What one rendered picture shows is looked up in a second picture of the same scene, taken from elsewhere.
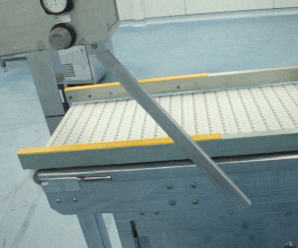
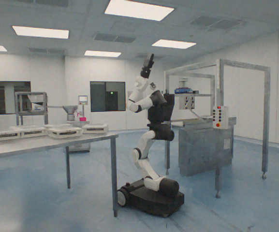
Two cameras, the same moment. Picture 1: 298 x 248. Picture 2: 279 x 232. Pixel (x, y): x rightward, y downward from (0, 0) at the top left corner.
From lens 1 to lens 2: 295 cm
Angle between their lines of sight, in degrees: 44
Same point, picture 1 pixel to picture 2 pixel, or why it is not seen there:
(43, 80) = not seen: hidden behind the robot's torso
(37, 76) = not seen: hidden behind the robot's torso
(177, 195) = (195, 127)
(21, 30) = (189, 107)
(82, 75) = (84, 146)
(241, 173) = (200, 124)
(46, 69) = not seen: hidden behind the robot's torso
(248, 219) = (198, 133)
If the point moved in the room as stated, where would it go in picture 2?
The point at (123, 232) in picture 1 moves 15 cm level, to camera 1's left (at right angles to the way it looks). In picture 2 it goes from (187, 136) to (182, 137)
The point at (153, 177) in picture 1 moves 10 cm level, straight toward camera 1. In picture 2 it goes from (194, 124) to (199, 125)
